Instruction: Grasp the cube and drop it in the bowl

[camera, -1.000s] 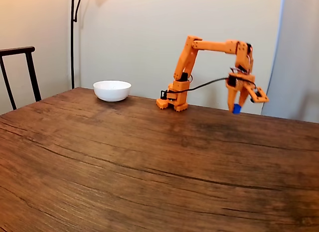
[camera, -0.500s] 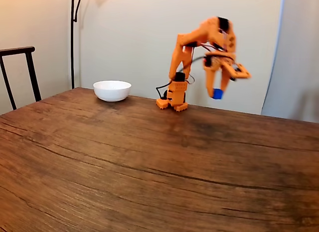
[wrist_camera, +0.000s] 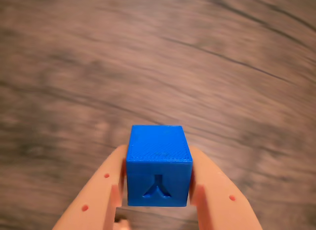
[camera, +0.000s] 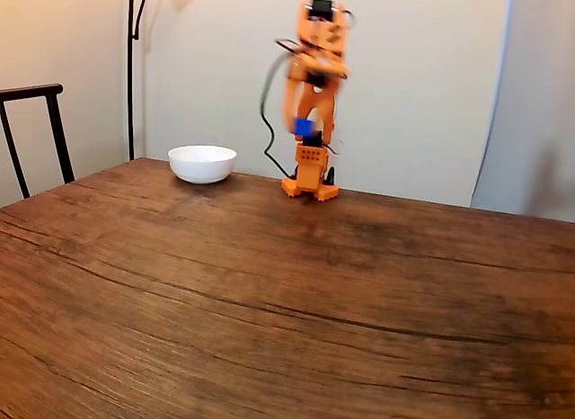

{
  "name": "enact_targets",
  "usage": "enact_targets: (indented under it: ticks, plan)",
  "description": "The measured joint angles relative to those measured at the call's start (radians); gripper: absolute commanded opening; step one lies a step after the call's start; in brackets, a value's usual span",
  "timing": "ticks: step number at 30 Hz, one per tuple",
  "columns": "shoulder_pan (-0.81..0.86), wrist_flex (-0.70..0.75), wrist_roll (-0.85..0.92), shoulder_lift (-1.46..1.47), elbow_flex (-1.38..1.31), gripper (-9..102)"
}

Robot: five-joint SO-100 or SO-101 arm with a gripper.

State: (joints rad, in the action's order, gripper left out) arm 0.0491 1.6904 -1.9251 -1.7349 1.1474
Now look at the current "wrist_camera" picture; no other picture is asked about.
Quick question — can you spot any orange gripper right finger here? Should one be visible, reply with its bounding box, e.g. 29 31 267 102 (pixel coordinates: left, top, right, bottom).
189 144 264 230

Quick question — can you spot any blue cube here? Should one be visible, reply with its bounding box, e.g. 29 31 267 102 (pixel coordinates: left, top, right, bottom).
125 124 194 207

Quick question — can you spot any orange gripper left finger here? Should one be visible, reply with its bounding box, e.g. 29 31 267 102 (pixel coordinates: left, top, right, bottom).
51 144 128 230

